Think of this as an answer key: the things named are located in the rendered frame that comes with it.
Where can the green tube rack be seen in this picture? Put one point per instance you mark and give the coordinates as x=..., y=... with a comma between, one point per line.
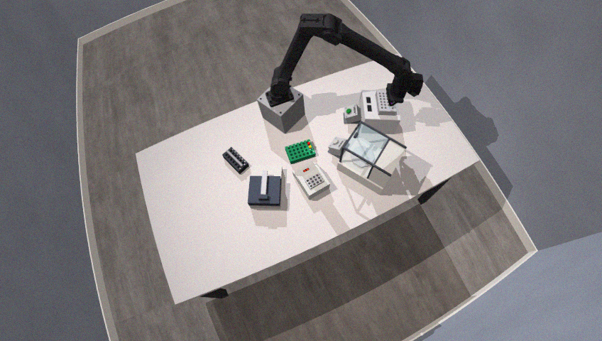
x=299, y=152

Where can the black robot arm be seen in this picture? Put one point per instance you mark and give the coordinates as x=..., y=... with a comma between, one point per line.
x=331, y=29

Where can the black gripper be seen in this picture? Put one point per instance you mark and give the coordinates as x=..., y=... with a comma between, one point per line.
x=392, y=93

